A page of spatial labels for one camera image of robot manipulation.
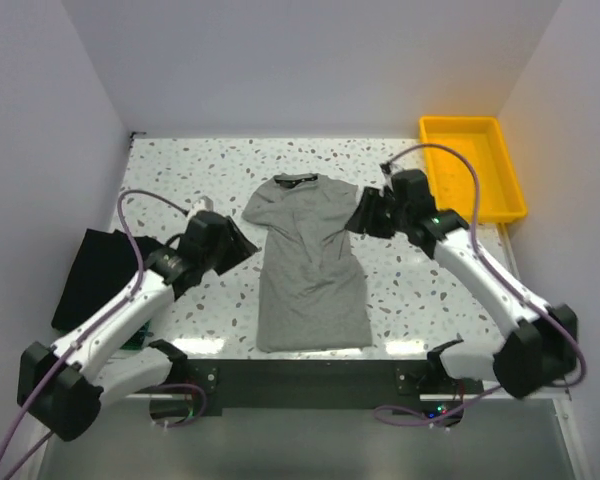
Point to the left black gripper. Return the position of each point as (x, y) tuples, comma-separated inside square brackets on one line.
[(240, 247)]

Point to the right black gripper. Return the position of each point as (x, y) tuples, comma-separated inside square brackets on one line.
[(363, 219)]

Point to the grey t shirt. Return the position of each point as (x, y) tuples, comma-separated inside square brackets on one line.
[(312, 288)]

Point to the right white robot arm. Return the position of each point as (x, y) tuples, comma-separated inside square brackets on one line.
[(539, 340)]

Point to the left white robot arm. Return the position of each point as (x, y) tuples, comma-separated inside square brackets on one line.
[(65, 385)]

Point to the yellow plastic bin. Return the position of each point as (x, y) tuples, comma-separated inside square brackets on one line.
[(481, 142)]

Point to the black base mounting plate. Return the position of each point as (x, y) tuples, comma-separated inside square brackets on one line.
[(313, 384)]

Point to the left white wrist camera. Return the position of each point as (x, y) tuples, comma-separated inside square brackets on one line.
[(203, 203)]

